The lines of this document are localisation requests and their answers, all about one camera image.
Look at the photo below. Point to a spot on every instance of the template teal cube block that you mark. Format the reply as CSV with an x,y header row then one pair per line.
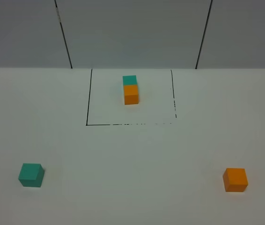
x,y
129,80

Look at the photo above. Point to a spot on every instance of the template orange cube block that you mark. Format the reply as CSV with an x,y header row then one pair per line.
x,y
131,94

